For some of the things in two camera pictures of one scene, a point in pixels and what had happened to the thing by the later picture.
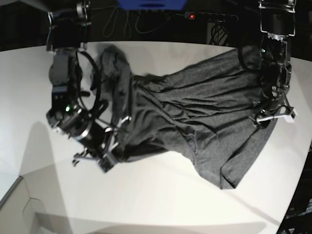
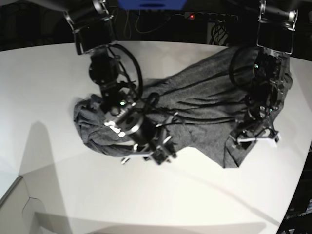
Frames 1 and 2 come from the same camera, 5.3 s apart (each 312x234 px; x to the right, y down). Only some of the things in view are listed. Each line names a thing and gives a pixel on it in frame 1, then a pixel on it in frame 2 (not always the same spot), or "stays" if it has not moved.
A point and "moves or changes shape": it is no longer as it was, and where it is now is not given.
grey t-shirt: x=215 y=114 moves or changes shape
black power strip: x=215 y=17 stays
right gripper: x=274 y=104 → x=252 y=127
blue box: x=151 y=5 stays
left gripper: x=78 y=124 → x=151 y=140
